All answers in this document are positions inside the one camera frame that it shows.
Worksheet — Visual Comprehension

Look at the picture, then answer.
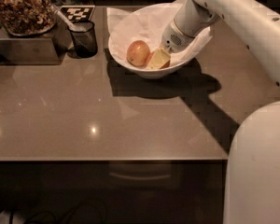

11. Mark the white spoon in cup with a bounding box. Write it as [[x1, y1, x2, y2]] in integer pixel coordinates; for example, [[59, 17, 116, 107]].
[[50, 5, 87, 32]]

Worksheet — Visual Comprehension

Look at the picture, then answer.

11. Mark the black mesh cup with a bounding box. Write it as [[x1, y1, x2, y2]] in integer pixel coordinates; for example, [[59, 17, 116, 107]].
[[69, 21, 98, 58]]

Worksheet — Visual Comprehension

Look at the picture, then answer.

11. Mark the yellow-red apple left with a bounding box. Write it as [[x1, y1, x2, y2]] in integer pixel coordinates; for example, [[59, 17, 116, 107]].
[[126, 40, 150, 67]]

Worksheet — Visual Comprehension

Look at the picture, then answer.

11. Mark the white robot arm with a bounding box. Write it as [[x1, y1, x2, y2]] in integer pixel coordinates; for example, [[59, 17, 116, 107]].
[[161, 0, 280, 224]]

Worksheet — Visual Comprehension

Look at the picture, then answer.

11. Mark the white ceramic bowl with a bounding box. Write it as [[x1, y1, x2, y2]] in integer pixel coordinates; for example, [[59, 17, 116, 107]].
[[118, 8, 212, 79]]

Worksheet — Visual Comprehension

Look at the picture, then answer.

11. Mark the white paper bowl liner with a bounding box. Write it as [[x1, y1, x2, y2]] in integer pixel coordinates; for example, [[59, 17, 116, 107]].
[[106, 0, 213, 69]]

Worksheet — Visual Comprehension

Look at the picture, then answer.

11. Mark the black white fiducial marker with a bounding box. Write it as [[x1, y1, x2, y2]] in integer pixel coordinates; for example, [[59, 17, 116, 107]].
[[60, 5, 95, 21]]

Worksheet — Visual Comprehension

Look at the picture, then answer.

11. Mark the grey metal box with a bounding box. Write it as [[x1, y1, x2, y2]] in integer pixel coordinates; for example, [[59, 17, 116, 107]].
[[0, 21, 72, 65]]

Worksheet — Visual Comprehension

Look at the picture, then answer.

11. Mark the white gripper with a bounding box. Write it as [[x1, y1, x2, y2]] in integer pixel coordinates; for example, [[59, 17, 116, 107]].
[[146, 20, 195, 70]]

